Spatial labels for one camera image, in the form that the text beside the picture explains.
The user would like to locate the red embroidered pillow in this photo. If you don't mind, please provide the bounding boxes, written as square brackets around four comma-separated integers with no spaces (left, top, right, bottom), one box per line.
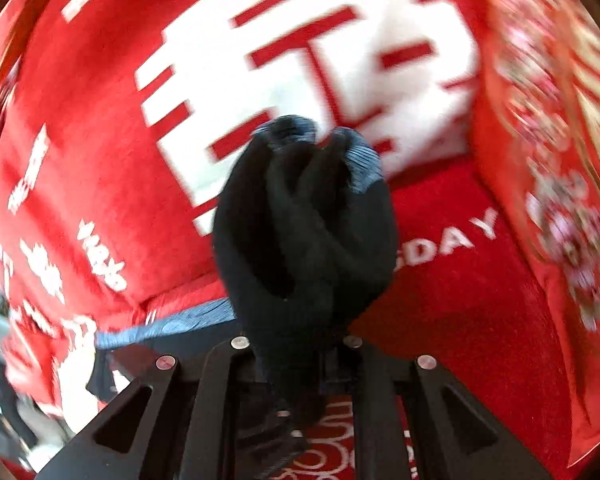
[471,0,600,464]

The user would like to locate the red blanket with white characters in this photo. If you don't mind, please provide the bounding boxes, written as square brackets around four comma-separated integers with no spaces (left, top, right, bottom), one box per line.
[0,0,600,479]

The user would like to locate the black pants with blue trim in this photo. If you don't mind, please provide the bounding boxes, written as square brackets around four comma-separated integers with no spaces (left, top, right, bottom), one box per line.
[86,114,400,480]

